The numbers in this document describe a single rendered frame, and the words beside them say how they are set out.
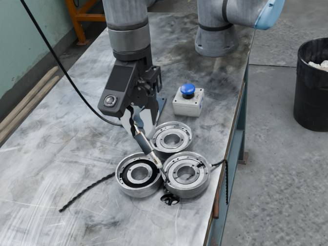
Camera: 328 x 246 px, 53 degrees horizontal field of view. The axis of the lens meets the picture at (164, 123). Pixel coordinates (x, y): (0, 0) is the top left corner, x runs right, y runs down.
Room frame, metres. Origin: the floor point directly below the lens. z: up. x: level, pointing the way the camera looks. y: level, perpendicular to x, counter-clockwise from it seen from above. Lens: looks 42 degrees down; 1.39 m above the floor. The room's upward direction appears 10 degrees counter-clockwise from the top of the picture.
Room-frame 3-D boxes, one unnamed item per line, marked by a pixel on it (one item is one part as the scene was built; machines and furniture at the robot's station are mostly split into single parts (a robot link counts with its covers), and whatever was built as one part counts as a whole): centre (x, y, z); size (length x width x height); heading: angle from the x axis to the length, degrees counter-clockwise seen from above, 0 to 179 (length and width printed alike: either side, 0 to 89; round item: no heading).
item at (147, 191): (0.47, 0.07, 0.82); 0.10 x 0.10 x 0.04
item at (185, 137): (0.55, -0.01, 0.82); 0.08 x 0.08 x 0.02
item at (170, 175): (0.45, -0.03, 0.82); 0.08 x 0.08 x 0.02
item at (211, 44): (0.99, -0.23, 0.85); 0.15 x 0.15 x 0.10
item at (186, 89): (0.69, -0.08, 0.85); 0.04 x 0.04 x 0.05
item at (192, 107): (0.70, -0.08, 0.82); 0.08 x 0.07 x 0.05; 155
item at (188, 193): (0.45, -0.03, 0.82); 0.10 x 0.10 x 0.04
